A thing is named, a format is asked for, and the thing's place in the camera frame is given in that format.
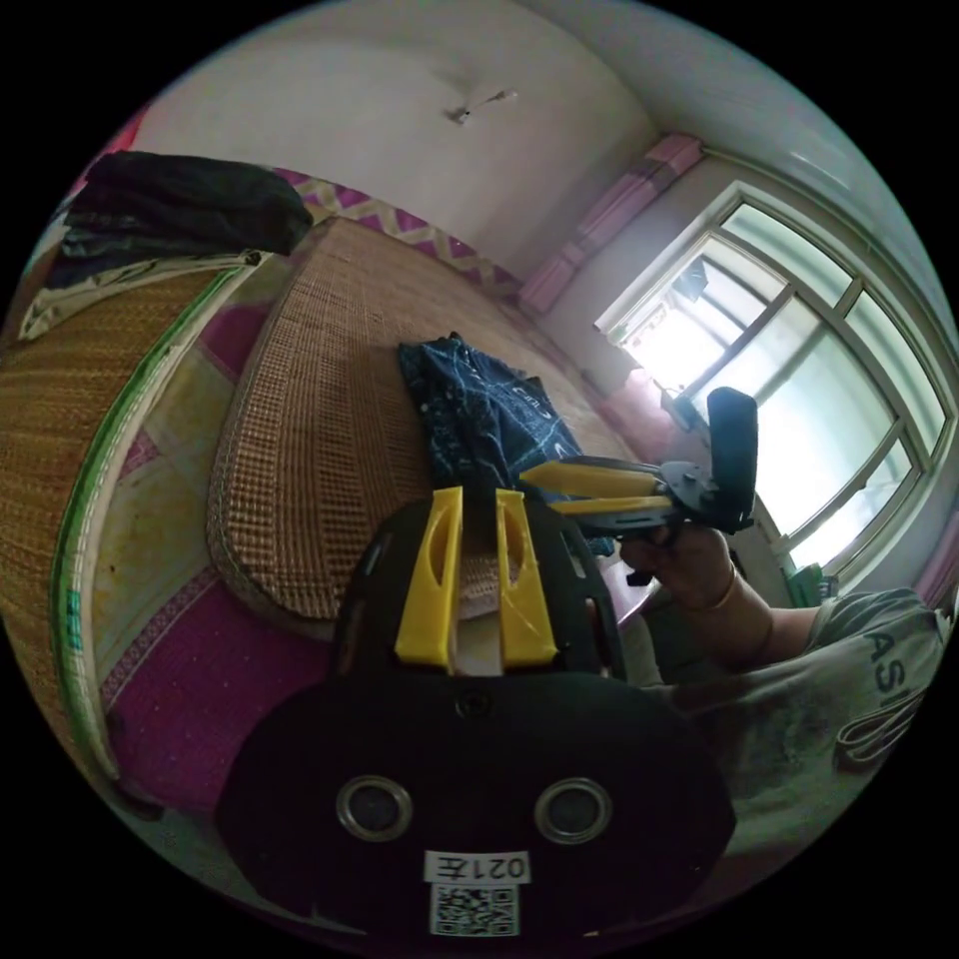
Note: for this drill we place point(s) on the bed with woven mat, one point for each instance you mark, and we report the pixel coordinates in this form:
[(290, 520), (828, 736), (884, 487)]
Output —
[(315, 419)]

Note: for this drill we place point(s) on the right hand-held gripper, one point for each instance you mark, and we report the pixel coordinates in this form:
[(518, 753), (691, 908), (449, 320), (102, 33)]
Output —
[(685, 498)]

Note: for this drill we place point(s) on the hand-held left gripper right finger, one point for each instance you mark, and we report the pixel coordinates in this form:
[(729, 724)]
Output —
[(526, 607)]

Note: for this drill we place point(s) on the window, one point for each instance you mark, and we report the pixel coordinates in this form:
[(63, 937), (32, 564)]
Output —
[(809, 375)]

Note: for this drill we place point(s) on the person's right forearm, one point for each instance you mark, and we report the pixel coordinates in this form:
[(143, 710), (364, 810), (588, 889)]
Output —
[(749, 629)]

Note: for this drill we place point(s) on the blue patterned long sleeve shirt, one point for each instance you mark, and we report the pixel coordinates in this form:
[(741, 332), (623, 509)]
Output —
[(479, 419)]

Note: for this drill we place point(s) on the person's right hand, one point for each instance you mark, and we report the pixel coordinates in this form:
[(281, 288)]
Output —
[(685, 566)]

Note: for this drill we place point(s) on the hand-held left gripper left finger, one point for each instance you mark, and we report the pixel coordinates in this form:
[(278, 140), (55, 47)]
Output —
[(428, 592)]

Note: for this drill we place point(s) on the pile of clothes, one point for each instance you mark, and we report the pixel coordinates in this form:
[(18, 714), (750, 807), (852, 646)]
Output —
[(187, 198)]

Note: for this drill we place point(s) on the person's body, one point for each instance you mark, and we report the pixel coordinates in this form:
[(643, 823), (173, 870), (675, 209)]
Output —
[(809, 719)]

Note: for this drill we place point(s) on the pink curtain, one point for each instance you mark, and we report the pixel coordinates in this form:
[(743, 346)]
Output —
[(599, 213)]

